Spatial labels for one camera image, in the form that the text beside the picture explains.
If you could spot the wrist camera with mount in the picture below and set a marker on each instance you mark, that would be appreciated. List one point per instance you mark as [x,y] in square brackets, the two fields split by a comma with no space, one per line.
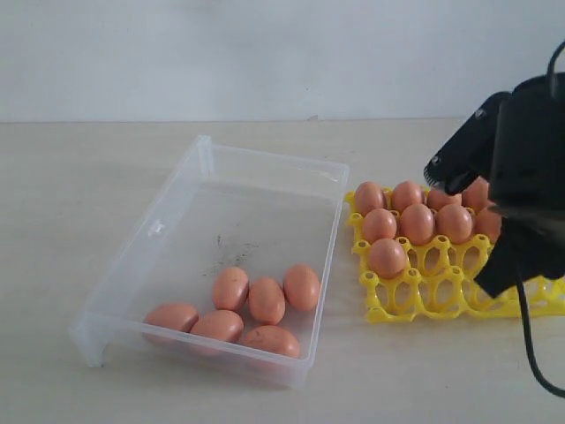
[468,154]

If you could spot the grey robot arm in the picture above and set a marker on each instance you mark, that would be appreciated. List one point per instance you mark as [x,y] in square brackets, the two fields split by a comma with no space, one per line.
[526,187]

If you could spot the brown egg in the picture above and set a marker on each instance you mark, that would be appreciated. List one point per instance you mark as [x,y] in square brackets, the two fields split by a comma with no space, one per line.
[405,194]
[368,197]
[230,289]
[475,196]
[418,224]
[177,316]
[379,224]
[301,287]
[223,325]
[387,258]
[437,199]
[266,301]
[455,222]
[488,223]
[272,339]

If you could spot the clear plastic bin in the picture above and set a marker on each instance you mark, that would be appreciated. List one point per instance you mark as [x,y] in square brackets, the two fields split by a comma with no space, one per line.
[221,206]

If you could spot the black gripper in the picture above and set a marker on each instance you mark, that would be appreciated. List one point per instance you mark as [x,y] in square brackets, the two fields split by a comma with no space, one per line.
[521,253]

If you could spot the yellow plastic egg tray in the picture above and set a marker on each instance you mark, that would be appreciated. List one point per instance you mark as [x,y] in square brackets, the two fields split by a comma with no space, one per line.
[437,281]

